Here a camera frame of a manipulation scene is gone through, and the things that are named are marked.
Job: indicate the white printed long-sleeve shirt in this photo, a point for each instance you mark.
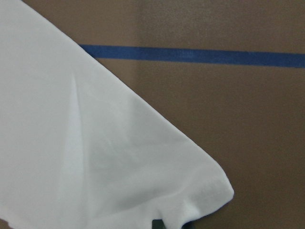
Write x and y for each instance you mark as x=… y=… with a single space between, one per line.
x=80 y=150

